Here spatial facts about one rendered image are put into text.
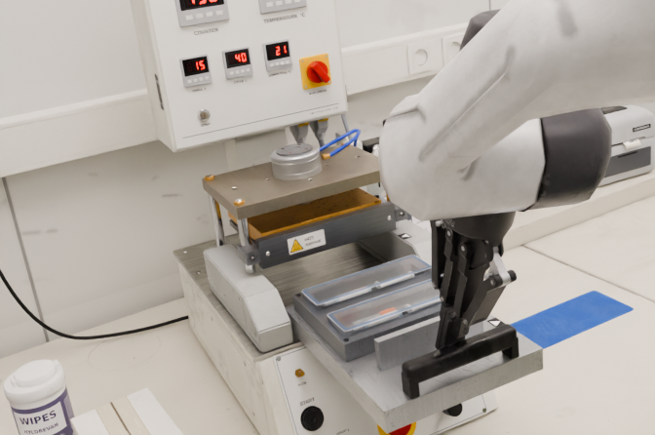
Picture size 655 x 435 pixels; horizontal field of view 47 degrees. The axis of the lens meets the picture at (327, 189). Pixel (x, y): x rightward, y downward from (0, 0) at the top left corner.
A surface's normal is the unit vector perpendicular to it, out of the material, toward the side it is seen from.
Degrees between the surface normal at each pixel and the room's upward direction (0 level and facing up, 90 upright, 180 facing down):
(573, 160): 95
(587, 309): 0
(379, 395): 0
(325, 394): 65
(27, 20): 90
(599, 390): 0
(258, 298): 40
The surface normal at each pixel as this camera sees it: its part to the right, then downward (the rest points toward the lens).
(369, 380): -0.11, -0.94
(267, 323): 0.18, -0.55
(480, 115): -0.77, 0.46
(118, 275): 0.48, 0.23
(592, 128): 0.17, -0.22
